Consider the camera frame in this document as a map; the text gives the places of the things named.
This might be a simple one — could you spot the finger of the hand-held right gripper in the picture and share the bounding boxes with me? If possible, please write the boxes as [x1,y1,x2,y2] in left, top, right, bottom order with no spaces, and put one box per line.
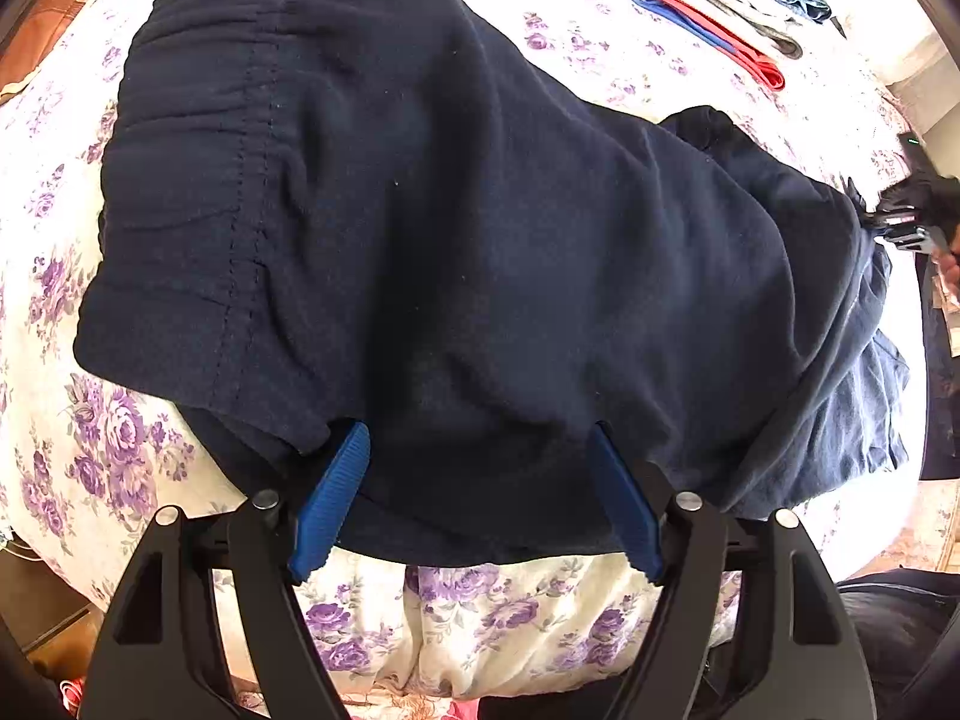
[846,176,938,256]

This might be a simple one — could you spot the brown leather cushion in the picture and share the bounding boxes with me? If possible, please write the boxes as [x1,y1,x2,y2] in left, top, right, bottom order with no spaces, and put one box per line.
[0,0,91,102]

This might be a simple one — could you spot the pink cloth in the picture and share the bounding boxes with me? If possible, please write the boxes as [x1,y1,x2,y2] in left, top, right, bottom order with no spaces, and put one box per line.
[375,694,488,720]

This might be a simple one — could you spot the person's dark trouser leg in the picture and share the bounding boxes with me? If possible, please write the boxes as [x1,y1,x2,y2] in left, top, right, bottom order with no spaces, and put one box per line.
[834,568,960,720]

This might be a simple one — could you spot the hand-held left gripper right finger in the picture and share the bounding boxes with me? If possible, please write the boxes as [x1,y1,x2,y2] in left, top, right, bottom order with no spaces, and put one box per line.
[589,426,878,720]

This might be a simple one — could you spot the purple floral bed sheet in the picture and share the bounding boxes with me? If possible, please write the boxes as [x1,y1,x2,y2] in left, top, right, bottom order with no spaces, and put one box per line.
[0,0,938,720]

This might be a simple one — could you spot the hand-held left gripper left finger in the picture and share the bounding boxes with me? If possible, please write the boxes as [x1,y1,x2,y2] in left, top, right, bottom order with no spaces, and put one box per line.
[79,421,372,720]

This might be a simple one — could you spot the stack of folded clothes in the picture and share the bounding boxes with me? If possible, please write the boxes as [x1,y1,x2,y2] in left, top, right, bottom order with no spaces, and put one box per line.
[604,0,786,91]

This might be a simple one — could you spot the navy blue pants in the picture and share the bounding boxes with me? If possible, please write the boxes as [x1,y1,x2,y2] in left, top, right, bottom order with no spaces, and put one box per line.
[73,0,912,567]

